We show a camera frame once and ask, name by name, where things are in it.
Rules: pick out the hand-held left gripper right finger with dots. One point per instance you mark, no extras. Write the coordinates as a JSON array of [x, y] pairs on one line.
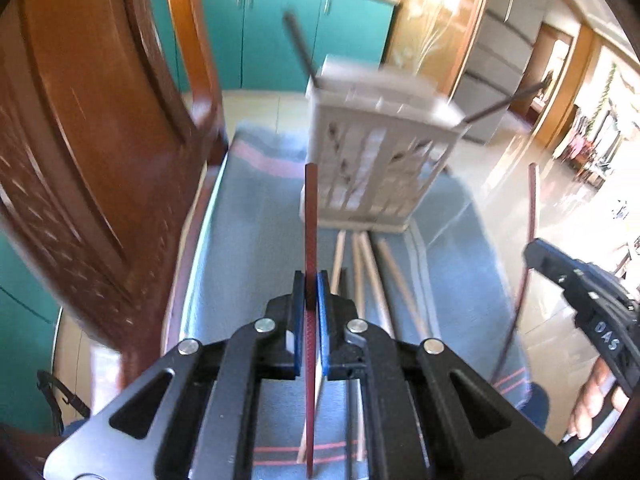
[[323, 320]]

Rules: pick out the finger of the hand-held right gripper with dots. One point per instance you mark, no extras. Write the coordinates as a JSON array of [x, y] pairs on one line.
[[545, 260], [590, 266]]

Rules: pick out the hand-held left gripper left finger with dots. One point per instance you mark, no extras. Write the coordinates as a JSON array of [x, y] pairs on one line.
[[298, 320]]

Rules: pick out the red chopstick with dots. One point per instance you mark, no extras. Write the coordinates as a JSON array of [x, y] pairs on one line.
[[531, 220], [311, 220]]

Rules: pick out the white plastic utensil basket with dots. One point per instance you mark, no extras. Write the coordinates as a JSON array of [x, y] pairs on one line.
[[380, 160]]

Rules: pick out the person's right hand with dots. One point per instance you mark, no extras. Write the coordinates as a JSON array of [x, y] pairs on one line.
[[597, 400]]

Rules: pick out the blue striped towel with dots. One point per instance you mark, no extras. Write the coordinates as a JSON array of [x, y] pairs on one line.
[[250, 240]]

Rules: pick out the wooden furniture set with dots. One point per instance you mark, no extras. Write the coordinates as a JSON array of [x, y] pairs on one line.
[[595, 145]]

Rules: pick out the silver refrigerator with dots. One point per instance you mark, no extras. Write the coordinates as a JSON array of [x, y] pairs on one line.
[[505, 35]]

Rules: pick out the wooden framed glass door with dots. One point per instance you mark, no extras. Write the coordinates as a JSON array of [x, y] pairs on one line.
[[435, 25]]

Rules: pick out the carved wooden chair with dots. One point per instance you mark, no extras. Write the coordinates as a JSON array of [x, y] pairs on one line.
[[90, 135]]

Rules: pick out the wooden door frame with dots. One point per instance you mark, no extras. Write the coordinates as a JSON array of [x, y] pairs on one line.
[[575, 75]]

